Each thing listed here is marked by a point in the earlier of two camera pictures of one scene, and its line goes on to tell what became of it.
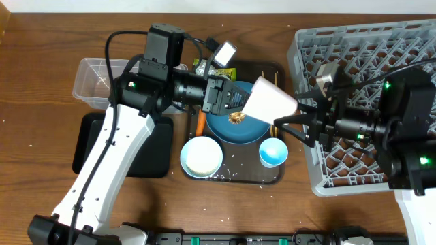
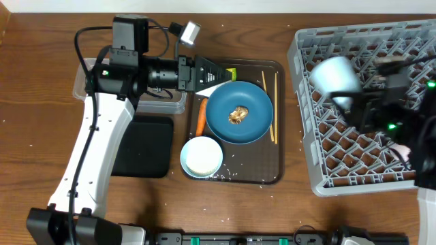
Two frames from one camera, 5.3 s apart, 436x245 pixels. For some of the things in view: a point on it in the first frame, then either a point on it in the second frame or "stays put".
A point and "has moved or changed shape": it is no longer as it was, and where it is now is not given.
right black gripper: [320, 126] -> [364, 103]
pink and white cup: [268, 102] has moved or changed shape
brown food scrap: [236, 118] stays put
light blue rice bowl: [201, 157] stays put
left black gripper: [216, 103] -> [193, 84]
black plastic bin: [155, 160] stays put
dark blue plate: [250, 129] stays put
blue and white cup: [272, 152] has moved or changed shape
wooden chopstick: [271, 126] stays put
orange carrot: [200, 123] stays put
